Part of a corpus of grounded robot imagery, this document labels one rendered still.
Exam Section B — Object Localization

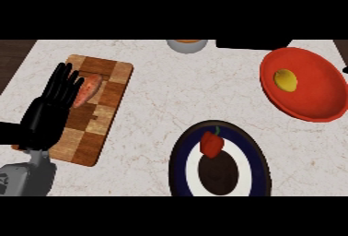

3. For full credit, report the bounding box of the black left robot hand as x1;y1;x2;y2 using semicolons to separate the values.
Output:
0;62;86;151

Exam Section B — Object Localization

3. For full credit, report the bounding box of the yellow lemon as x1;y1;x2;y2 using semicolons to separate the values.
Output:
272;68;300;93

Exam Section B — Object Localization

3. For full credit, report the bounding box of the red plate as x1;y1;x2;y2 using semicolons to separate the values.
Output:
258;46;348;124

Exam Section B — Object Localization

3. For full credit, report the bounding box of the grey cup with orange content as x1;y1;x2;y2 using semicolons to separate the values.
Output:
165;40;210;54

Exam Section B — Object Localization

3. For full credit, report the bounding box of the orange sweet potato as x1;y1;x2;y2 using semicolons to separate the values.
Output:
73;73;105;109

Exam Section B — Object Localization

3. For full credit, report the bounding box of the red bell pepper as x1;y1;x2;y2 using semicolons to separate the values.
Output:
199;125;226;159

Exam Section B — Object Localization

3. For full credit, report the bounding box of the navy and white bowl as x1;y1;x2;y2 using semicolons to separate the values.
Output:
167;120;273;197

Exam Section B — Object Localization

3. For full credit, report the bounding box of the checkered wooden cutting board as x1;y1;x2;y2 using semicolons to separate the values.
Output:
11;53;134;168

